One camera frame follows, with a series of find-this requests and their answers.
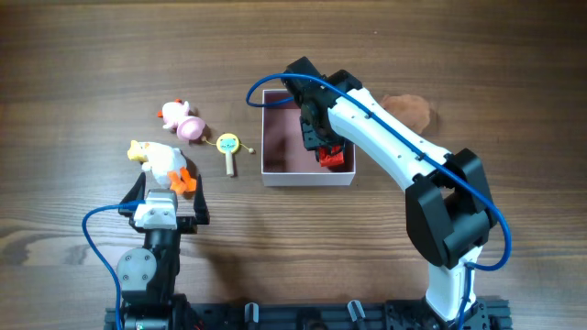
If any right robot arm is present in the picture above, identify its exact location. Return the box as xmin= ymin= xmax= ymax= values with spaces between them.
xmin=282 ymin=57 xmax=497 ymax=328

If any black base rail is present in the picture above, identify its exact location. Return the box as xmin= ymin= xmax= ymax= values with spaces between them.
xmin=121 ymin=298 xmax=513 ymax=330

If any red toy car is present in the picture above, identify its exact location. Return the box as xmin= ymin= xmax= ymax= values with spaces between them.
xmin=319 ymin=146 xmax=345 ymax=167

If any left blue cable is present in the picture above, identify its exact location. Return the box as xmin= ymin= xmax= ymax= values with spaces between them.
xmin=81 ymin=200 xmax=147 ymax=330

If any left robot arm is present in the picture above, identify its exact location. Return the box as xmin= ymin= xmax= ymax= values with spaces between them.
xmin=105 ymin=173 xmax=210 ymax=329

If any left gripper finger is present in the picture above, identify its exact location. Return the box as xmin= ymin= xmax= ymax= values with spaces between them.
xmin=118 ymin=172 xmax=146 ymax=216
xmin=194 ymin=186 xmax=210 ymax=225

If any white box pink interior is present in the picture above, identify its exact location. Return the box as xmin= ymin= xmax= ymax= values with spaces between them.
xmin=260 ymin=89 xmax=356 ymax=187

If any brown plush animal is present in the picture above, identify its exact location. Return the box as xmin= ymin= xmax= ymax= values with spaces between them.
xmin=380 ymin=94 xmax=431 ymax=134

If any blue cable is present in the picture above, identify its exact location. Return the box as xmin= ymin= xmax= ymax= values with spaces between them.
xmin=245 ymin=72 xmax=513 ymax=330
xmin=81 ymin=200 xmax=147 ymax=330

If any wooden cat rattle drum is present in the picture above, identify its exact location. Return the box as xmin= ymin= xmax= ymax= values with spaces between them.
xmin=202 ymin=133 xmax=256 ymax=177

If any right blue cable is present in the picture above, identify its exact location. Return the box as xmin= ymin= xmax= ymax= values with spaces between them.
xmin=245 ymin=72 xmax=513 ymax=330

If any white yellow duck toy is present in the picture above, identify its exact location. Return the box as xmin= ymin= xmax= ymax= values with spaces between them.
xmin=127 ymin=140 xmax=197 ymax=195

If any pink duck toy with hat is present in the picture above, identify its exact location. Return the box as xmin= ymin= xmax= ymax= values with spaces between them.
xmin=157 ymin=99 xmax=206 ymax=141

